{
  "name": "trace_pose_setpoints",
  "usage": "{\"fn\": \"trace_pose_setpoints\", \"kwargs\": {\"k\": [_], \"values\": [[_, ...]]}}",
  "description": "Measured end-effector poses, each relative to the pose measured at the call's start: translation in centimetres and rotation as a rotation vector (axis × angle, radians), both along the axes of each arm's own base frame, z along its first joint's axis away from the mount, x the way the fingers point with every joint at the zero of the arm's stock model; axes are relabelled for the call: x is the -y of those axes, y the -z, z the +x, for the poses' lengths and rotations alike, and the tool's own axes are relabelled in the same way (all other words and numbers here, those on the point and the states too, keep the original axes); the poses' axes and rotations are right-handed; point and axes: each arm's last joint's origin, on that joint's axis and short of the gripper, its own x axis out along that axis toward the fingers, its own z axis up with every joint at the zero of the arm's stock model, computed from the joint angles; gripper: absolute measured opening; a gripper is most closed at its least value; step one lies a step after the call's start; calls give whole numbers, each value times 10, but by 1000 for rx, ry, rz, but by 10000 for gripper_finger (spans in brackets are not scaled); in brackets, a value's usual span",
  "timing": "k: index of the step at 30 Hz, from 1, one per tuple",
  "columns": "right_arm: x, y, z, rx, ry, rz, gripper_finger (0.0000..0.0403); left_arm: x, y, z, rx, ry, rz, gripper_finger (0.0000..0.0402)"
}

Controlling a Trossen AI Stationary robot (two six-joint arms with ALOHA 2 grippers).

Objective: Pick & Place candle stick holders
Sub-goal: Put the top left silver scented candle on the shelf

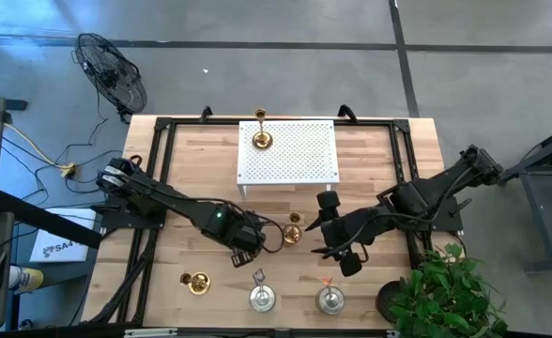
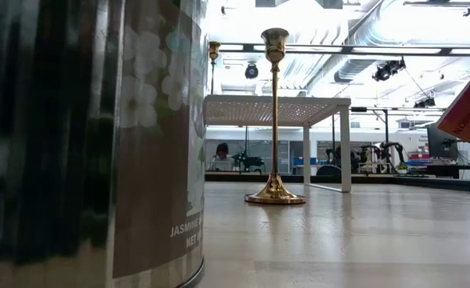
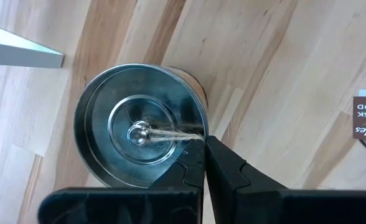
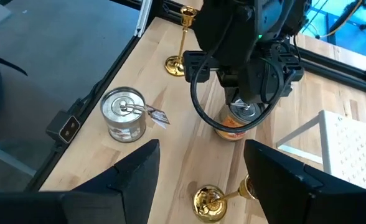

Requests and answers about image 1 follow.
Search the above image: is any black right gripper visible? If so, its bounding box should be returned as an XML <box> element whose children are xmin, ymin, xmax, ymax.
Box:
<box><xmin>304</xmin><ymin>189</ymin><xmax>386</xmax><ymax>279</ymax></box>

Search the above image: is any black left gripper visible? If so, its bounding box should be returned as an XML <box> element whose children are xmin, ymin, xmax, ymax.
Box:
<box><xmin>230</xmin><ymin>209</ymin><xmax>268</xmax><ymax>269</ymax></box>

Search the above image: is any gold candlestick holder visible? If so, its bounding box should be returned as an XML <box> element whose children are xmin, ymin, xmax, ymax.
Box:
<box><xmin>251</xmin><ymin>107</ymin><xmax>274</xmax><ymax>151</ymax></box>
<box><xmin>178</xmin><ymin>270</ymin><xmax>212</xmax><ymax>297</ymax></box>
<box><xmin>283</xmin><ymin>211</ymin><xmax>304</xmax><ymax>245</ymax></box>

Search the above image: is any black plant pot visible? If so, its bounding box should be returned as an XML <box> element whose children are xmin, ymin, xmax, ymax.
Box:
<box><xmin>375</xmin><ymin>280</ymin><xmax>404</xmax><ymax>325</ymax></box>

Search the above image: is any white perforated metal shelf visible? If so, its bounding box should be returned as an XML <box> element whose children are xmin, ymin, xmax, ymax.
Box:
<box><xmin>236</xmin><ymin>119</ymin><xmax>341</xmax><ymax>201</ymax></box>

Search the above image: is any green leafy plant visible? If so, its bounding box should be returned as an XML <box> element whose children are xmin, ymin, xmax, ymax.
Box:
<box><xmin>388</xmin><ymin>242</ymin><xmax>510</xmax><ymax>338</ymax></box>

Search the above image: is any white cardboard box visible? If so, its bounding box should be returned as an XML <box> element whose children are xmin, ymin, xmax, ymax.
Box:
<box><xmin>28</xmin><ymin>206</ymin><xmax>99</xmax><ymax>264</ymax></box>

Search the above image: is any yellow power plug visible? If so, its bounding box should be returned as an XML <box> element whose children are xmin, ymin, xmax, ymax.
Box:
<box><xmin>58</xmin><ymin>161</ymin><xmax>78</xmax><ymax>180</ymax></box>

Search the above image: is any black diagonal beam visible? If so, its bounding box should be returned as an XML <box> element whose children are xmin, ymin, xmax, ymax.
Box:
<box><xmin>0</xmin><ymin>189</ymin><xmax>104</xmax><ymax>251</ymax></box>

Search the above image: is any yellow and white bottle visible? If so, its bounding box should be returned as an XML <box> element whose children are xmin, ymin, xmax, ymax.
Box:
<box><xmin>8</xmin><ymin>265</ymin><xmax>46</xmax><ymax>295</ymax></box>

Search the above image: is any black floor fan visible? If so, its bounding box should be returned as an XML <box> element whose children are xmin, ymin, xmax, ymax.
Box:
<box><xmin>71</xmin><ymin>31</ymin><xmax>148</xmax><ymax>124</ymax></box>

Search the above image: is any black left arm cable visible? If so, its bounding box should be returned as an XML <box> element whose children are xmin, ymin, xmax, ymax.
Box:
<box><xmin>245</xmin><ymin>210</ymin><xmax>287</xmax><ymax>255</ymax></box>

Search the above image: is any silver bracket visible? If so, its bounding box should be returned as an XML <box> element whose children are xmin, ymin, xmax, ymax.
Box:
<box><xmin>123</xmin><ymin>328</ymin><xmax>179</xmax><ymax>338</ymax></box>

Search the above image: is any black fan cable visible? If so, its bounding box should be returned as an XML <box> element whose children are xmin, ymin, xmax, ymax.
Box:
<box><xmin>57</xmin><ymin>88</ymin><xmax>111</xmax><ymax>165</ymax></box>

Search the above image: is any yellow cable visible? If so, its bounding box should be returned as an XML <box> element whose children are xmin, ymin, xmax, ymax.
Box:
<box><xmin>2</xmin><ymin>122</ymin><xmax>73</xmax><ymax>170</ymax></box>

